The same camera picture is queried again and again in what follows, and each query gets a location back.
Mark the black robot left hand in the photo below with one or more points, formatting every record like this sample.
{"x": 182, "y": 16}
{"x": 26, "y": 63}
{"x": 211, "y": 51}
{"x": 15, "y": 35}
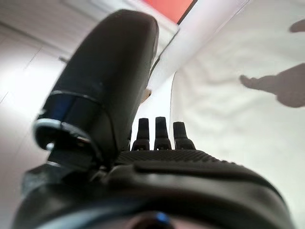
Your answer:
{"x": 107, "y": 83}

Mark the bed with grey mattress cover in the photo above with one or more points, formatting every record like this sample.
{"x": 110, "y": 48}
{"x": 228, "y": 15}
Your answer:
{"x": 226, "y": 124}

